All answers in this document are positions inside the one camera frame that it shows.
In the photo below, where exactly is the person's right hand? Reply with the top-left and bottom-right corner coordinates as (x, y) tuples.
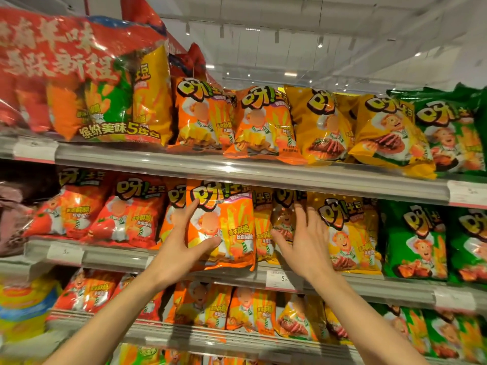
(270, 203), (337, 284)

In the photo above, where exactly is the person's left hand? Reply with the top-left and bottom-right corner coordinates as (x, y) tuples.
(146, 199), (223, 291)

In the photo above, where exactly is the orange potato stick bag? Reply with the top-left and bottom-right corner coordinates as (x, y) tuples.
(185, 180), (256, 272)
(151, 178), (188, 250)

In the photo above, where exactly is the yellow chef snack bag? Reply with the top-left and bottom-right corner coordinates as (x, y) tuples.
(270, 189), (308, 246)
(252, 186), (275, 263)
(306, 192), (383, 276)

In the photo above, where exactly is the row of orange snack bags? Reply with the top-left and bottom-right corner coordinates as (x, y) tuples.
(164, 281), (277, 337)
(167, 78), (305, 166)
(163, 349), (267, 365)

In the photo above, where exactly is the metal store shelving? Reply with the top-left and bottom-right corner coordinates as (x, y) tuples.
(0, 129), (487, 365)

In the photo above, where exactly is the row of red tomato chip bags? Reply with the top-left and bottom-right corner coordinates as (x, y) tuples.
(45, 268), (164, 323)

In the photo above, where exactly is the green potato stick bag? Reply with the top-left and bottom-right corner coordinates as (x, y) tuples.
(447, 207), (487, 285)
(379, 200), (449, 281)

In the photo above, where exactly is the row of brown snack bags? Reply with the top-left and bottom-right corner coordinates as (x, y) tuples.
(0, 163), (58, 258)

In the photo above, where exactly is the dark red large snack bag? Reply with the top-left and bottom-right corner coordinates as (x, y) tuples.
(167, 42), (208, 86)

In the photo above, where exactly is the large red multipack snack bag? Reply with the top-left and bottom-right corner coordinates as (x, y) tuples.
(0, 0), (175, 147)

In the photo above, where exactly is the person's left forearm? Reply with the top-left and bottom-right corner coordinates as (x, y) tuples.
(44, 271), (180, 365)

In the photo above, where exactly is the person's right forearm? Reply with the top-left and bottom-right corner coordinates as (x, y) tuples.
(310, 269), (429, 365)

